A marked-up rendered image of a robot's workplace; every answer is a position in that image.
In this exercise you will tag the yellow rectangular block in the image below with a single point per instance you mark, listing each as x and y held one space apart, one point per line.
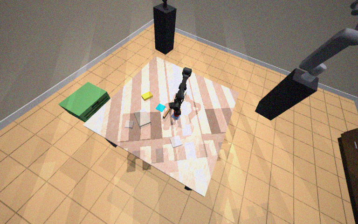
147 96

